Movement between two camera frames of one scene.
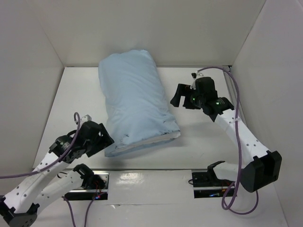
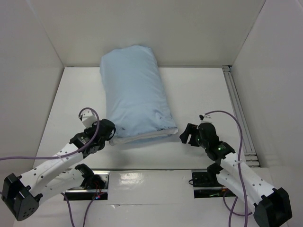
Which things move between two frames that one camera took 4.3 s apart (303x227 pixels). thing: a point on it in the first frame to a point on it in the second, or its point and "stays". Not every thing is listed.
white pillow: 144,144 to 118,140
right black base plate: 206,184 stays
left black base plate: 95,187 stays
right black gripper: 187,99 to 192,135
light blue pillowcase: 136,105 stays
